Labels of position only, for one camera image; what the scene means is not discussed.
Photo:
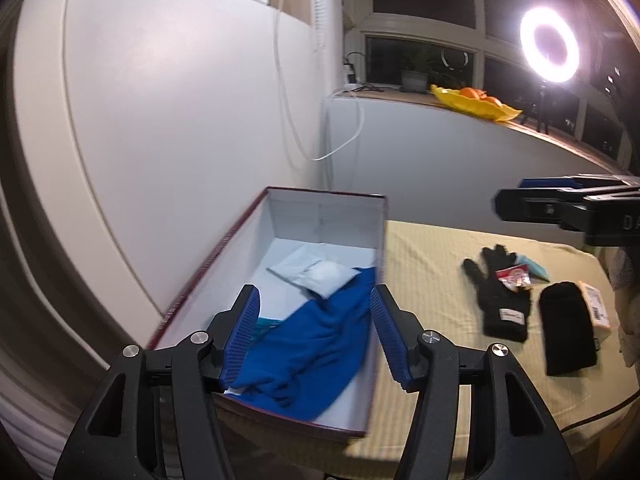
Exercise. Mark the wall charger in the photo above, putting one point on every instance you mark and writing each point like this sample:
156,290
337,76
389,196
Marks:
351,71

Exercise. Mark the red-edged white cardboard box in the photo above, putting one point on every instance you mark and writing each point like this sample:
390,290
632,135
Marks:
325,220

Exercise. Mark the white labelled box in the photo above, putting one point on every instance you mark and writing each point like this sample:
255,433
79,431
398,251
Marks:
597,305

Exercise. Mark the blue cloth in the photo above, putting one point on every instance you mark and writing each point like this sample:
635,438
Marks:
315,345

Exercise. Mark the teal patterned item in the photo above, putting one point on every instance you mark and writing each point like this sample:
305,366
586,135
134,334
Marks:
262,327

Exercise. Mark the orange fruit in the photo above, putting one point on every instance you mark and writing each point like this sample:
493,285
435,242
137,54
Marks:
494,100
472,93

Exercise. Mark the black knit glove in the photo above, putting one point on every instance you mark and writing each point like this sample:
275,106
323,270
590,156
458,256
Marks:
500,310

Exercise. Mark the pale blue pouch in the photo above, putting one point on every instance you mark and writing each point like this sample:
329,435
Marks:
320,275

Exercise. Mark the teal patterned packet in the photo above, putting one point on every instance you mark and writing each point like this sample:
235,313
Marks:
537,267

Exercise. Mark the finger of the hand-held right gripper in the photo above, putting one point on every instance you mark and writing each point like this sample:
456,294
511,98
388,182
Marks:
530,205
550,181

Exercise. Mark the black tripod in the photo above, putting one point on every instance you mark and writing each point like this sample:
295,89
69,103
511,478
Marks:
541,105

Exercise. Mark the beige striped bed mat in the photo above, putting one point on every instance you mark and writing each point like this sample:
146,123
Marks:
435,320

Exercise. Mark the red snack packet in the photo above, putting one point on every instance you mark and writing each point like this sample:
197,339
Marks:
512,279

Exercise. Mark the black knit hat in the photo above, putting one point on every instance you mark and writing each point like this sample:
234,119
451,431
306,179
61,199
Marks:
567,330

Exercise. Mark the yellow leaf-shaped plate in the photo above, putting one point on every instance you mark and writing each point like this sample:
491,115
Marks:
480,106

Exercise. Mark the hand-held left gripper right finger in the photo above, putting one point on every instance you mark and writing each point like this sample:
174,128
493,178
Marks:
387,335

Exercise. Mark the potted plant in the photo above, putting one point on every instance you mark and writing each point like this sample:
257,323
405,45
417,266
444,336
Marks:
415,80

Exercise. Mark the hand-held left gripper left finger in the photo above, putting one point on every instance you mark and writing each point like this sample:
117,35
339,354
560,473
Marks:
242,330

